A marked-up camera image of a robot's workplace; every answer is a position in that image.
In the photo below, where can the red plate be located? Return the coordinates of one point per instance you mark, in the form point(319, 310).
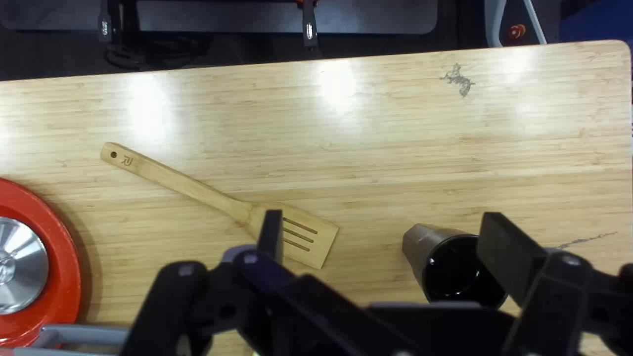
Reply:
point(62, 269)

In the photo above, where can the wooden slotted spatula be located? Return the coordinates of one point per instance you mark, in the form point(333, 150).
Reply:
point(199, 190)

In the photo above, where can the glass toaster oven door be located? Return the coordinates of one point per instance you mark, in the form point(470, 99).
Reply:
point(72, 336)

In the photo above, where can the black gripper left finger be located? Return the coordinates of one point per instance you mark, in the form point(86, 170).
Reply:
point(199, 302)

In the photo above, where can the black plastic cup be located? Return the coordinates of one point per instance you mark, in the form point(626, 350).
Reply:
point(448, 263)

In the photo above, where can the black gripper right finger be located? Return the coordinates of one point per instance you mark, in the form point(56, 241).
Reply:
point(561, 296)

